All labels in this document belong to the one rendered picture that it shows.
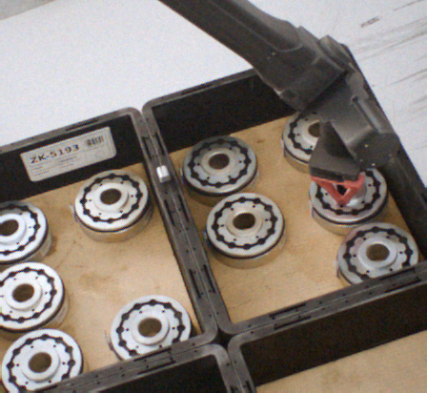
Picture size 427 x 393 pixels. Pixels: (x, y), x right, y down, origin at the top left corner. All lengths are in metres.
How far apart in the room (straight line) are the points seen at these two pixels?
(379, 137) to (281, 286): 0.27
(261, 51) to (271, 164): 0.39
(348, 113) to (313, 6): 0.71
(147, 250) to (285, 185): 0.21
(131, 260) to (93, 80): 0.50
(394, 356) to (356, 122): 0.30
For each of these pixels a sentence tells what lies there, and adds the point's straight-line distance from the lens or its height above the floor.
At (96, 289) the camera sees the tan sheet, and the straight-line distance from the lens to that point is 1.56.
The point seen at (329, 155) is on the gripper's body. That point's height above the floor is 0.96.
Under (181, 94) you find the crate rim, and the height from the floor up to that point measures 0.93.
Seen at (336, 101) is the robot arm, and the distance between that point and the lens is 1.37.
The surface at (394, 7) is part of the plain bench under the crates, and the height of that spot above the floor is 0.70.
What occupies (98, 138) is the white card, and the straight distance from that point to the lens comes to 1.62.
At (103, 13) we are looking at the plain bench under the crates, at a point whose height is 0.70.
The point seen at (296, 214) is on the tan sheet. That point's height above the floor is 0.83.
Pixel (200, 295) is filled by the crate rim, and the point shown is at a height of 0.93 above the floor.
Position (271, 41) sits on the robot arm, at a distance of 1.27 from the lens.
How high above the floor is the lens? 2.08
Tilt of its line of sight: 50 degrees down
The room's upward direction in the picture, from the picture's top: 12 degrees counter-clockwise
